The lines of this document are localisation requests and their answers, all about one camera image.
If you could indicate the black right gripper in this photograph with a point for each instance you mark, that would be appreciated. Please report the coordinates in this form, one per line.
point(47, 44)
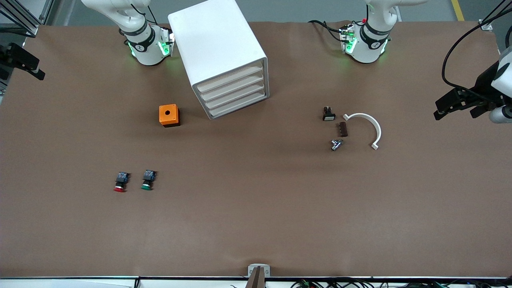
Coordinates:
point(12, 55)

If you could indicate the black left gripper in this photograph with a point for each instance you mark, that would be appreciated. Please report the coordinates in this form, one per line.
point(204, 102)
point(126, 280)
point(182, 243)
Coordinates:
point(482, 86)

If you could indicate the red push button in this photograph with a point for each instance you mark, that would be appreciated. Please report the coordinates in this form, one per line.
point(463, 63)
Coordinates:
point(121, 182)

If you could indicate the white plastic drawer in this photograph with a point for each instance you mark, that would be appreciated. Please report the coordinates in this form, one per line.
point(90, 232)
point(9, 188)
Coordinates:
point(234, 105)
point(232, 97)
point(232, 78)
point(232, 88)

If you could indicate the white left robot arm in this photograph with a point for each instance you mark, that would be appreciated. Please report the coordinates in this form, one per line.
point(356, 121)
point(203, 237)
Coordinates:
point(366, 46)

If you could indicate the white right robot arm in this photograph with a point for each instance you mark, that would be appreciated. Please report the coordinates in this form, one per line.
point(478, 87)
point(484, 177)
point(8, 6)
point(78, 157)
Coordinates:
point(146, 52)

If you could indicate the green push button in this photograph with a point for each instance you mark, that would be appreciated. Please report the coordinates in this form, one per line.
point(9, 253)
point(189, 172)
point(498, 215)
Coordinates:
point(148, 180)

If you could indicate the white drawer cabinet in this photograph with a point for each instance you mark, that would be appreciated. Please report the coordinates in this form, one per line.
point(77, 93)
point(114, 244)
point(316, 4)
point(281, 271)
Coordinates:
point(216, 40)

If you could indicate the brown terminal block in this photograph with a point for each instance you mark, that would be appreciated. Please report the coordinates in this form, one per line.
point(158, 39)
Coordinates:
point(343, 129)

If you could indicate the brown table mat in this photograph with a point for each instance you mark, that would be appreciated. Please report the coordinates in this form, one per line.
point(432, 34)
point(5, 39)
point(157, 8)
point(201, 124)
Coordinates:
point(256, 220)

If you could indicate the brown mounting bar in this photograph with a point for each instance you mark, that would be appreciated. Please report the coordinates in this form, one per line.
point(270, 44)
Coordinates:
point(258, 280)

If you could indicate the aluminium frame profile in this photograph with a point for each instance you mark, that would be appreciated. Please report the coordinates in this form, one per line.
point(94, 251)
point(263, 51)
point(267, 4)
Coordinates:
point(24, 22)

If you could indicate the aluminium frame post with foot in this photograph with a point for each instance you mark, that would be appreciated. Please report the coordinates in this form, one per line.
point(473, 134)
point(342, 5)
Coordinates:
point(486, 26)

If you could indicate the white curved plastic bracket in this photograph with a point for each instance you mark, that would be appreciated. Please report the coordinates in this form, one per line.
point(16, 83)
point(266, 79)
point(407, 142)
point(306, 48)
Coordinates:
point(377, 130)

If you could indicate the silver key switch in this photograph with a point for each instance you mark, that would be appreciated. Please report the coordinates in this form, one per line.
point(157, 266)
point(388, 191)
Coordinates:
point(336, 144)

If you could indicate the black switch with white face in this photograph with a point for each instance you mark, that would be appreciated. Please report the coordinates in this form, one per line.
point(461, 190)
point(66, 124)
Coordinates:
point(328, 115)

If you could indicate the orange button enclosure box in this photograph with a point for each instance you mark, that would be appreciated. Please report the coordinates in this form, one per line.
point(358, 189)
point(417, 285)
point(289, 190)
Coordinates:
point(174, 120)

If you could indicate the grey metal bracket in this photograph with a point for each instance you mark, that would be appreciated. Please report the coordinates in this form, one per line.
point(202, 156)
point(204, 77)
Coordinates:
point(252, 272)

